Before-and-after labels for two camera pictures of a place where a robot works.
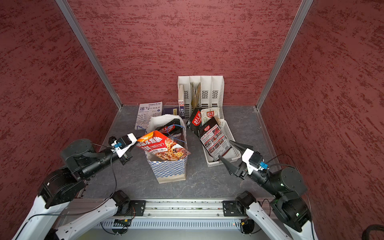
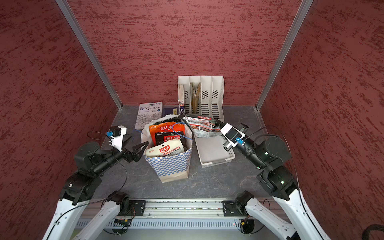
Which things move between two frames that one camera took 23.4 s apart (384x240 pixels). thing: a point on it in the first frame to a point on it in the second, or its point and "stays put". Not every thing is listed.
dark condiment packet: [213, 139] to [164, 137]
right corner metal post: [304, 7] stays put
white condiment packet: [207, 114] to [169, 148]
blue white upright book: [181, 101] stays put
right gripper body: [242, 170] to [243, 125]
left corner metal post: [68, 11] stays put
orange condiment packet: [160, 147] to [164, 127]
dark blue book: [169, 110] stays put
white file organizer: [202, 92] stays put
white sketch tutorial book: [146, 110] stays put
